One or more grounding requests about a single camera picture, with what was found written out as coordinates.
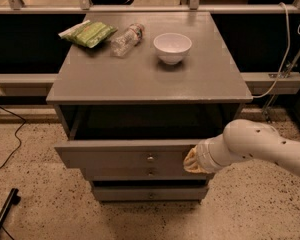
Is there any clear plastic water bottle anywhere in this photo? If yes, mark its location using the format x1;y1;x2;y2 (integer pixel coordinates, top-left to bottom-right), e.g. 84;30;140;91
111;23;145;57

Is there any grey drawer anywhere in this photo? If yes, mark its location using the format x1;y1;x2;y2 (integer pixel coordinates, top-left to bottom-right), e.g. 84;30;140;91
81;167;212;181
91;180;208;202
54;107;204;170

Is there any grey top drawer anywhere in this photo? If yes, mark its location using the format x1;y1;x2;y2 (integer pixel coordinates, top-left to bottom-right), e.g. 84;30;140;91
54;107;204;170

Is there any grey wooden nightstand cabinet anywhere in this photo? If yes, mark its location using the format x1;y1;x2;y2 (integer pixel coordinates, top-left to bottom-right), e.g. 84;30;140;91
46;11;254;205

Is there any white cable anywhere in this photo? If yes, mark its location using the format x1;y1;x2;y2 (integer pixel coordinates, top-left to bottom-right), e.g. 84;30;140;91
252;2;291;100

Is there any black stand leg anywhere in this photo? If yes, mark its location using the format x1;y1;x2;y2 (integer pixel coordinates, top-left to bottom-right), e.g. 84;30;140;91
0;188;21;231

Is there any black floor cable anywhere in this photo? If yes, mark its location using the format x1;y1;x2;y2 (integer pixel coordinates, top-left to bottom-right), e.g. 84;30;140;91
0;95;27;170

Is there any grey bottom drawer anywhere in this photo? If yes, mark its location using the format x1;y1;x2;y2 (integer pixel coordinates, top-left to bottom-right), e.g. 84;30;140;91
91;180;208;202

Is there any green snack bag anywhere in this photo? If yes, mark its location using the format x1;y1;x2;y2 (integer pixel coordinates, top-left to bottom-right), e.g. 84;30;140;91
59;20;117;48

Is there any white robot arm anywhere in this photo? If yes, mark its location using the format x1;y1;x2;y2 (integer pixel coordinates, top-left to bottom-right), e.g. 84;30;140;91
183;119;300;177

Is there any white ceramic bowl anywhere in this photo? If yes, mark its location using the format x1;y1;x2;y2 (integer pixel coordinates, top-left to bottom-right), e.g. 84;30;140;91
153;33;192;65

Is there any grey middle drawer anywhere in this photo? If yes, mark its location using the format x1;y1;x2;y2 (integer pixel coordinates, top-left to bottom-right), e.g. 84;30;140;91
81;167;212;181

